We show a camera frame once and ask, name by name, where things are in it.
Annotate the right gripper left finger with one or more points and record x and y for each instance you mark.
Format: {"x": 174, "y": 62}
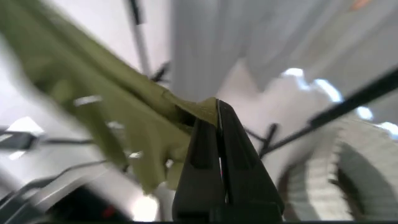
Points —
{"x": 199, "y": 180}

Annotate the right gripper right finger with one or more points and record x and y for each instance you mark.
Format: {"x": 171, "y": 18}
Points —
{"x": 248, "y": 186}

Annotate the green garment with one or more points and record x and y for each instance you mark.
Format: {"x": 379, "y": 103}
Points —
{"x": 109, "y": 109}

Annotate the white laundry basket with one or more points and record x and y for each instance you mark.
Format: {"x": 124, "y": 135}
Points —
{"x": 367, "y": 174}

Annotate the black clothes rack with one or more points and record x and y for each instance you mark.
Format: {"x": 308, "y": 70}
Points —
{"x": 342, "y": 107}

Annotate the white curtain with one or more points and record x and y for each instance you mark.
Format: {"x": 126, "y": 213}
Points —
{"x": 357, "y": 46}

